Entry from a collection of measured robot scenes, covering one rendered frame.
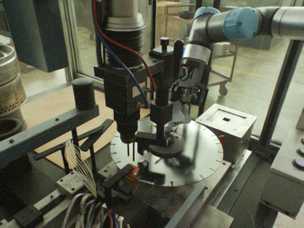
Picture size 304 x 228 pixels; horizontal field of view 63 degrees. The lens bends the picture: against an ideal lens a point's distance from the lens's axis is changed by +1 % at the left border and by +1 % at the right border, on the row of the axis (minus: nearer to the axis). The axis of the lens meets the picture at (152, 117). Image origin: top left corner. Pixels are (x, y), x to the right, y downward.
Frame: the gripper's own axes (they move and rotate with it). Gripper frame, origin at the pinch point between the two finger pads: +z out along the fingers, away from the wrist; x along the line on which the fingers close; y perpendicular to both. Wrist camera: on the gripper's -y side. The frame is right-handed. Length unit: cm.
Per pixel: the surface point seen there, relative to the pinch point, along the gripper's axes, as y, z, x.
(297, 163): 28.0, 0.2, 27.1
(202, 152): 10.4, 4.4, 4.1
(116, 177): 5.1, 13.6, -20.1
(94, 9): 10.1, -16.8, -38.0
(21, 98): -61, 6, -24
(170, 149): 4.6, 5.8, -3.0
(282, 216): 3, 42, 129
